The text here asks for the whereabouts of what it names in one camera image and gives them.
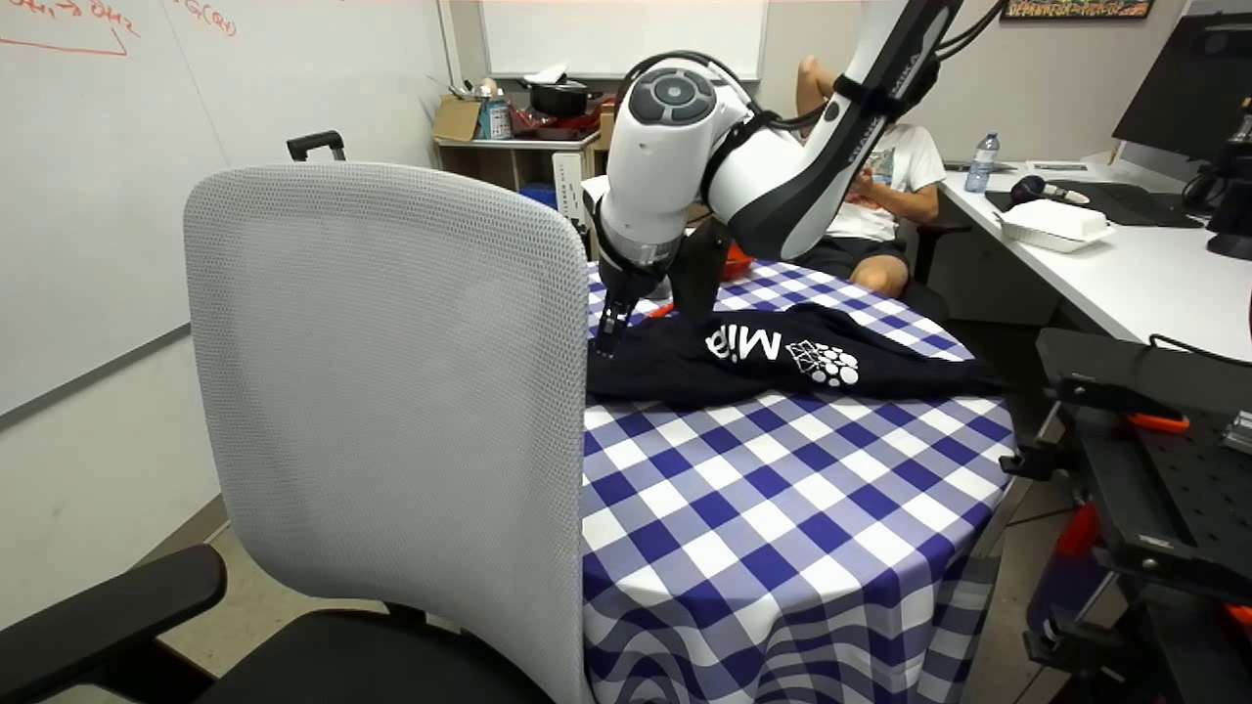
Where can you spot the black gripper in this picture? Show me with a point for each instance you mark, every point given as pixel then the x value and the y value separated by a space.
pixel 638 276

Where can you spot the black shirt with white print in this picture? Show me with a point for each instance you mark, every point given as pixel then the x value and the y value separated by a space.
pixel 783 371

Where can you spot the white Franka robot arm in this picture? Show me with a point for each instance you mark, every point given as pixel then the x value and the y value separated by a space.
pixel 667 130

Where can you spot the grey mesh office chair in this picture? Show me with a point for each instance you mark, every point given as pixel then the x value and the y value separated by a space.
pixel 394 394

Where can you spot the seated person in white shirt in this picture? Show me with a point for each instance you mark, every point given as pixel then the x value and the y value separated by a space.
pixel 915 169

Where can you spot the red bowl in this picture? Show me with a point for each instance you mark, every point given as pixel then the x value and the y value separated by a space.
pixel 739 260

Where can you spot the white storage box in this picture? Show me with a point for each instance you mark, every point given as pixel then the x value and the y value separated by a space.
pixel 570 187

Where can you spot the wooden shelf unit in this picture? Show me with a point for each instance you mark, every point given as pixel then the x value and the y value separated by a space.
pixel 522 164

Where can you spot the black pot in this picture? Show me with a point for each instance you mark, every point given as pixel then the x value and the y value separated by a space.
pixel 556 100

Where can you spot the small open cardboard box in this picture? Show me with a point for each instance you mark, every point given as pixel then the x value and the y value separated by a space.
pixel 454 125

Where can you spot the blue white checkered tablecloth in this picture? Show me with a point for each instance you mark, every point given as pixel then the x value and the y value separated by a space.
pixel 783 524

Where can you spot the framed whiteboard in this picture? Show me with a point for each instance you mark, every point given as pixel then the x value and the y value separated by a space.
pixel 590 41

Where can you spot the clear water bottle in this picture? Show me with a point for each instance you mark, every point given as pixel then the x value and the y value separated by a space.
pixel 985 164

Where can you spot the white takeout container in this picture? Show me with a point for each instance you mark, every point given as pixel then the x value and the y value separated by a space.
pixel 1054 226

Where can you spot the black keyboard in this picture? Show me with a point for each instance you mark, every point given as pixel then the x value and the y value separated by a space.
pixel 1130 205

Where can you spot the white desk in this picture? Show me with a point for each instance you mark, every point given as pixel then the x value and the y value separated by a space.
pixel 1149 278

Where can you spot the black robot cart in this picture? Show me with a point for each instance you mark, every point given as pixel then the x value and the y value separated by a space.
pixel 1149 524

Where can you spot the black computer monitor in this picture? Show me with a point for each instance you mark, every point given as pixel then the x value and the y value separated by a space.
pixel 1186 84

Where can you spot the framed wall picture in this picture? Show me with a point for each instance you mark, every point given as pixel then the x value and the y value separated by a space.
pixel 1076 11

